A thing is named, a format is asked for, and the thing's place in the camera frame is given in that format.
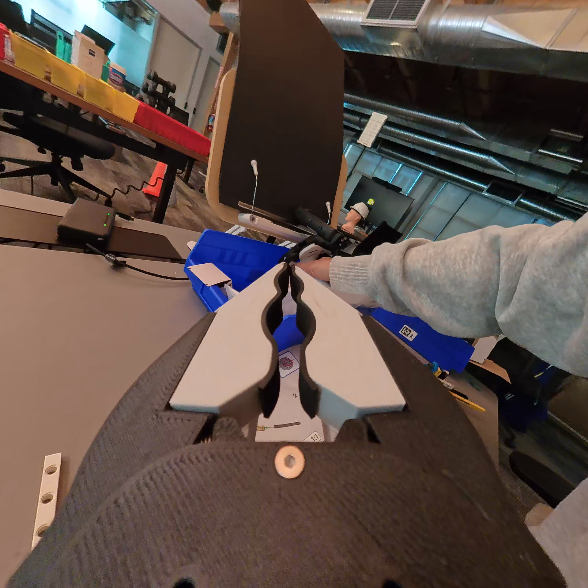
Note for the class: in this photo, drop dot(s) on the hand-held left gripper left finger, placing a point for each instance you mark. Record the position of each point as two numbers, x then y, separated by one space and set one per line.
225 363

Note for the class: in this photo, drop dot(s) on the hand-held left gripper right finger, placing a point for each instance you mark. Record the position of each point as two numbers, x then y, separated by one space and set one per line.
353 367

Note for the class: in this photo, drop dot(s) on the person's right forearm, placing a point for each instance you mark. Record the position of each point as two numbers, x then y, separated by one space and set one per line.
459 285

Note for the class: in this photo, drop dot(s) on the lego instruction booklet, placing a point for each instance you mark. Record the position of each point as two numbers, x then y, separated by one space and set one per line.
289 413

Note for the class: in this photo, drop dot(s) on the thin yellow lego piece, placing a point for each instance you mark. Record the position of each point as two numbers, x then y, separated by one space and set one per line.
468 400

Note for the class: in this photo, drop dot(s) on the long white lego beam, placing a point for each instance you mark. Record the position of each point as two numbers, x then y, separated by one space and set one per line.
46 496

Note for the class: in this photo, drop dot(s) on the person's right hand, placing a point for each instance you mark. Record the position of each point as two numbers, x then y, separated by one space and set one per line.
317 268

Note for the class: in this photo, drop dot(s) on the mannequin head with hard hat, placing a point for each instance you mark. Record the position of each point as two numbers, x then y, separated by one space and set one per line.
359 213

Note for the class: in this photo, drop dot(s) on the orange traffic cone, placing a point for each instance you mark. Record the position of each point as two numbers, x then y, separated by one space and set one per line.
155 181

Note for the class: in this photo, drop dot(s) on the red storage bin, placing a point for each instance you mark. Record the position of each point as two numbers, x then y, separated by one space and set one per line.
170 131
4 43

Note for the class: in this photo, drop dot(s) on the black power adapter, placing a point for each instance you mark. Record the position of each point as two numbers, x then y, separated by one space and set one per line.
85 223

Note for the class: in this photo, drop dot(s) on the dumbbell rack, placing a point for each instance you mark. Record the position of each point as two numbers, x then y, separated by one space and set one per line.
158 92

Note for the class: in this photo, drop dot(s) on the white ceiling vent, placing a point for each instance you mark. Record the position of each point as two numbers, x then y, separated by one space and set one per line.
395 11

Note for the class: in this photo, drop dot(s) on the yellow storage bin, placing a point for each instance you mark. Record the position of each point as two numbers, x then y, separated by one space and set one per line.
30 53
99 92
126 106
66 76

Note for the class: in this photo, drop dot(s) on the wipes canister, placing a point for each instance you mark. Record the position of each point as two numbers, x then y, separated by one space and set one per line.
117 79

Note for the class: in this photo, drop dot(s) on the black office chair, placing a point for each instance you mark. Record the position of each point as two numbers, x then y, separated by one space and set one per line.
69 147

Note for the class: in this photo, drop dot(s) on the white carton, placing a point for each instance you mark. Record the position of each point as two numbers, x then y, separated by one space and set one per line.
89 55

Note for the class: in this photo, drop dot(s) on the green carton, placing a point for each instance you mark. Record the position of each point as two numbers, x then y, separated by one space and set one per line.
63 48

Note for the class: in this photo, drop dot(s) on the black wall monitor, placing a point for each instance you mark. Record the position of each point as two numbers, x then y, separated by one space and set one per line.
386 202

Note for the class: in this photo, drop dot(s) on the silver air duct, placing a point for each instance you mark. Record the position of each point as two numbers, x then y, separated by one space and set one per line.
459 36

